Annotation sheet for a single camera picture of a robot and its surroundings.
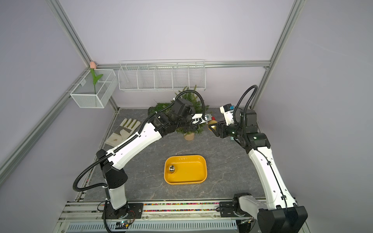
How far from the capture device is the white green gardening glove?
1.04m

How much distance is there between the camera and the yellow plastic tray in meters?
0.82

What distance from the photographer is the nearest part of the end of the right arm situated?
61cm

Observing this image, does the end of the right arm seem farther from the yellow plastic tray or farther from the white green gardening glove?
the white green gardening glove

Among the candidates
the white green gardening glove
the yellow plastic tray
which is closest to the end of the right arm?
the yellow plastic tray

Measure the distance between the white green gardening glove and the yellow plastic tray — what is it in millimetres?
370

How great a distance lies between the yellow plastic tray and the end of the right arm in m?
0.28

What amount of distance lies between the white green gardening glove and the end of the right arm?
2.33 feet
